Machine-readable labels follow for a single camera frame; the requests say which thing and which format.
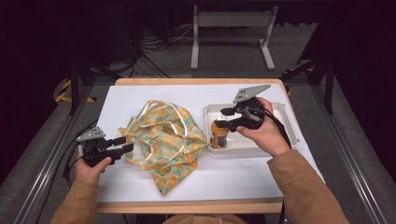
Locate person's left hand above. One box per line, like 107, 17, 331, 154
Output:
74, 156, 112, 187

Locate white table mat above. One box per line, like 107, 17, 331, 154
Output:
97, 84, 325, 203

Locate left hand-held gripper black cable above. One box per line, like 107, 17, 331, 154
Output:
62, 120, 98, 189

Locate green orange-print fabric bag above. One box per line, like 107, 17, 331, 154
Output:
117, 99, 211, 197

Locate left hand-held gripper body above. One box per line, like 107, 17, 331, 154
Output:
76, 126, 125, 168

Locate white metal stand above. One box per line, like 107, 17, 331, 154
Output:
190, 5, 279, 72

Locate white plastic tray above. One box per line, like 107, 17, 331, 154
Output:
204, 102, 301, 154

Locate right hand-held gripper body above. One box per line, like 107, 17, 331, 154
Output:
229, 83, 272, 132

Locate bundle of black floor cables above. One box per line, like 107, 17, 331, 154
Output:
122, 18, 195, 78

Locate black tripod stand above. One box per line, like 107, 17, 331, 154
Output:
279, 55, 336, 115
66, 57, 122, 116

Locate wooden table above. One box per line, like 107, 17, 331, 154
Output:
95, 77, 292, 215

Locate orange jar with dark lid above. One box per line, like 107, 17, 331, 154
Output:
209, 114, 231, 150

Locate aluminium frame rail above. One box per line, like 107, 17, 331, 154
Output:
12, 84, 94, 224
311, 84, 390, 224

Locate hand-held gripper black cable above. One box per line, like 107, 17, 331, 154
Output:
62, 120, 98, 189
262, 106, 292, 149

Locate person's tan clothing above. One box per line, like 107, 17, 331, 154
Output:
162, 214, 250, 224

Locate right hand-held gripper black cable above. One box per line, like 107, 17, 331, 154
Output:
262, 106, 292, 149

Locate person's right hand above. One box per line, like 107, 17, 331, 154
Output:
235, 96, 292, 158

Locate yellow black hazard tape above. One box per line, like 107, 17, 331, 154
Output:
54, 78, 96, 104

